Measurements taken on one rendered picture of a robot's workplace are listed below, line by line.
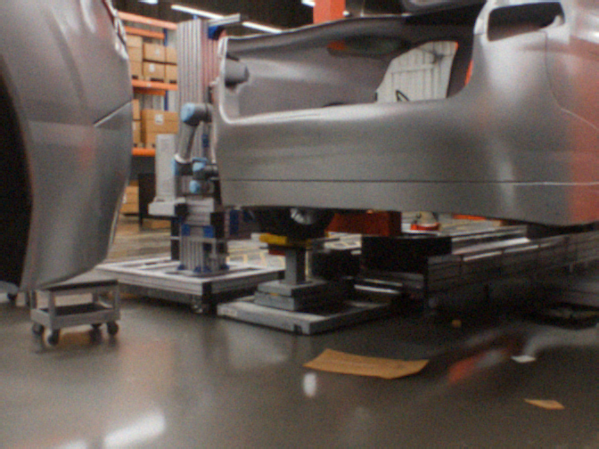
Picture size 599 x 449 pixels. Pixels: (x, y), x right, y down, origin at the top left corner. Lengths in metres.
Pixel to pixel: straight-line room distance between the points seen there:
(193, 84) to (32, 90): 3.96
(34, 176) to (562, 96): 1.96
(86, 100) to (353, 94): 3.25
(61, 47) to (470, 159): 1.69
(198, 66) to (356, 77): 1.22
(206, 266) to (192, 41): 1.62
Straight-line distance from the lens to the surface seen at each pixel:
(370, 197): 2.84
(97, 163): 1.30
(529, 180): 2.58
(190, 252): 5.13
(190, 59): 5.15
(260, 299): 4.51
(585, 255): 6.99
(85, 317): 4.08
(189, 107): 4.51
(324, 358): 3.53
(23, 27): 1.18
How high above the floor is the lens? 0.93
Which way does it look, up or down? 5 degrees down
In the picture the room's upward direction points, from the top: straight up
